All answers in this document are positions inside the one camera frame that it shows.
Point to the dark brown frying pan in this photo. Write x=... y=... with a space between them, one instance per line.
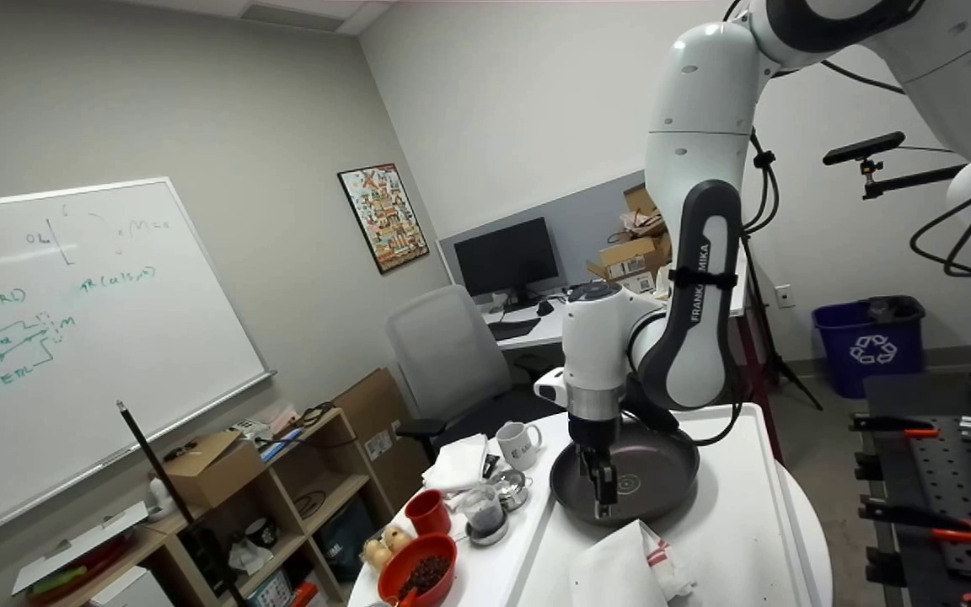
x=656 y=477

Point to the black orange clamp lower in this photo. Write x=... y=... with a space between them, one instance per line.
x=937 y=525

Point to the framed wall poster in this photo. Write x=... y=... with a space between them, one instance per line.
x=385 y=212

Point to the cardboard boxes on desk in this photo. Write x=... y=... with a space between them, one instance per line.
x=643 y=239

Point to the white office desk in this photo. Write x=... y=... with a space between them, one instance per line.
x=540 y=324

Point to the black orange clamp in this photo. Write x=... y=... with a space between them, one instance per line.
x=913 y=429
x=937 y=525

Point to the black camera on stand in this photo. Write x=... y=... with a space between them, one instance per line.
x=864 y=154

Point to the white square tray board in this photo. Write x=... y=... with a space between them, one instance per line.
x=750 y=535

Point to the blue recycling bin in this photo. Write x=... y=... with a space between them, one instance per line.
x=877 y=334

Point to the white mug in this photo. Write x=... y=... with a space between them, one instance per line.
x=521 y=442

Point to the red bowl with beans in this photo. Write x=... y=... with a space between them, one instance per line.
x=419 y=574

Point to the wall whiteboard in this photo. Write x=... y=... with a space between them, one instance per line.
x=113 y=324

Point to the grey office chair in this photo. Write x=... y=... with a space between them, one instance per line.
x=456 y=371

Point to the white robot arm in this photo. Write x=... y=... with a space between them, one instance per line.
x=634 y=354

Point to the black computer monitor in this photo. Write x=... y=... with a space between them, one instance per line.
x=506 y=260

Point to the round white table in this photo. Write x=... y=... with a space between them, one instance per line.
x=486 y=578

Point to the white folded cloth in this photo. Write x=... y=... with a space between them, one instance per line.
x=456 y=464

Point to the cardboard box on shelf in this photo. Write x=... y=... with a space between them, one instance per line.
x=215 y=470

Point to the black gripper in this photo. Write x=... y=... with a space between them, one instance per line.
x=595 y=447

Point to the white napkin with red stripes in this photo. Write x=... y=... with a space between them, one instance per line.
x=630 y=568

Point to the red cup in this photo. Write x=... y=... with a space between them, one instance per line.
x=430 y=513

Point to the wooden shelf unit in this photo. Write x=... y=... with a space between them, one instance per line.
x=201 y=556

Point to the black perforated robot table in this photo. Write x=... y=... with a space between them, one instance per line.
x=937 y=473

